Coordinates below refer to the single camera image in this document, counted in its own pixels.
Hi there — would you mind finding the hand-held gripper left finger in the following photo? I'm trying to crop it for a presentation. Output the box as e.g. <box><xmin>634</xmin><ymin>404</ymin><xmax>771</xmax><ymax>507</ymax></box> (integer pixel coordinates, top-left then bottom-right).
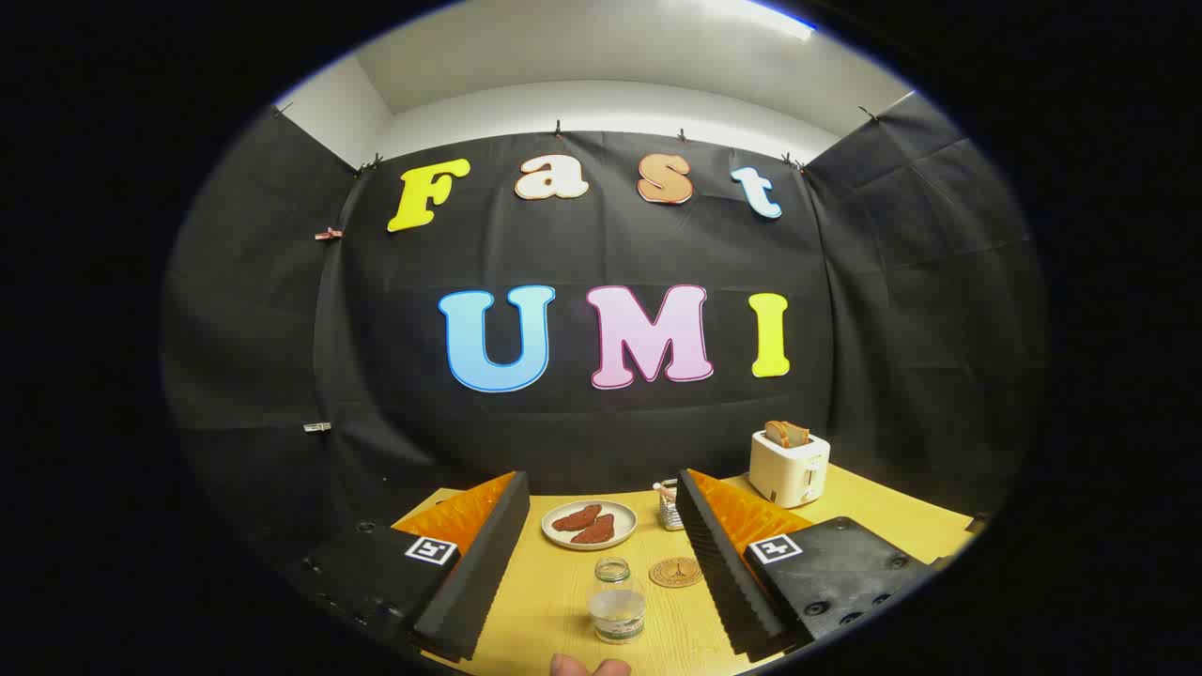
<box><xmin>282</xmin><ymin>469</ymin><xmax>532</xmax><ymax>663</ymax></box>

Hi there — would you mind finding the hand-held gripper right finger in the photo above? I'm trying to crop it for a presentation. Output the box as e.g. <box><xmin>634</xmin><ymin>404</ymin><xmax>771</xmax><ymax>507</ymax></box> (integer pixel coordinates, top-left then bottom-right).
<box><xmin>674</xmin><ymin>468</ymin><xmax>940</xmax><ymax>658</ymax></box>

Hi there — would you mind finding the round wooden coaster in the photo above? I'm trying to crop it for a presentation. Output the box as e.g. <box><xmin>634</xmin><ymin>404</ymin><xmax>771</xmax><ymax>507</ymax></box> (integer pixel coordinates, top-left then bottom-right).
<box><xmin>648</xmin><ymin>556</ymin><xmax>705</xmax><ymax>590</ymax></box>

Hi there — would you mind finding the clear plastic juice bottle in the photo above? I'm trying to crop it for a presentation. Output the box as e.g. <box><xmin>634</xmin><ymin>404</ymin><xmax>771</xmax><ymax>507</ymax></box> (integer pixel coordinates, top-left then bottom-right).
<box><xmin>586</xmin><ymin>556</ymin><xmax>648</xmax><ymax>645</ymax></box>

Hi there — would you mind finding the wooden table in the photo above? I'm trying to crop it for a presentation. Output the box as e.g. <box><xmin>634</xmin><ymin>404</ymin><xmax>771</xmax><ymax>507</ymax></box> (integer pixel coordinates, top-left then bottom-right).
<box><xmin>390</xmin><ymin>465</ymin><xmax>978</xmax><ymax>676</ymax></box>

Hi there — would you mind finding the white round plate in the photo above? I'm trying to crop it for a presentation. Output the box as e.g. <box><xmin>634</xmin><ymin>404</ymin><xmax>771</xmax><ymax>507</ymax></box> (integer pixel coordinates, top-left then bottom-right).
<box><xmin>541</xmin><ymin>499</ymin><xmax>639</xmax><ymax>551</ymax></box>

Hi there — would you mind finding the cream toaster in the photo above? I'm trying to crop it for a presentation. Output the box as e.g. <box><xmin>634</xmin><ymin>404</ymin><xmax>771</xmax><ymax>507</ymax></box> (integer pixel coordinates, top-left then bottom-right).
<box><xmin>748</xmin><ymin>427</ymin><xmax>832</xmax><ymax>509</ymax></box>

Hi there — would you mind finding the black backdrop cloth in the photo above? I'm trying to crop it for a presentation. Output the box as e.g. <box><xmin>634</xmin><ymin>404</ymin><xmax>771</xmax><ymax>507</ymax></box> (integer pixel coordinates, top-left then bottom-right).
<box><xmin>162</xmin><ymin>92</ymin><xmax>1048</xmax><ymax>564</ymax></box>

